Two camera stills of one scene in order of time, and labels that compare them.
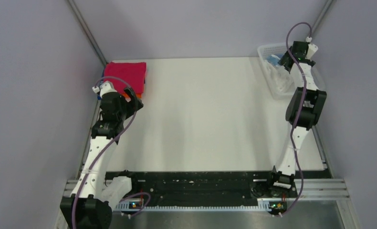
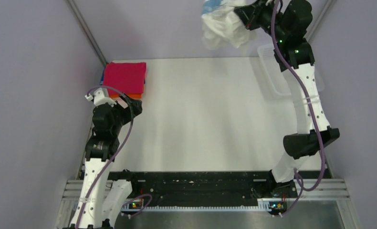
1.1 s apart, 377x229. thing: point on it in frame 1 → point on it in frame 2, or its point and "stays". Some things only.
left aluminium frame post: (87, 31) stays
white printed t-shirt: (281, 78) → (222, 25)
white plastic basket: (280, 84) stays
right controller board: (277, 207) stays
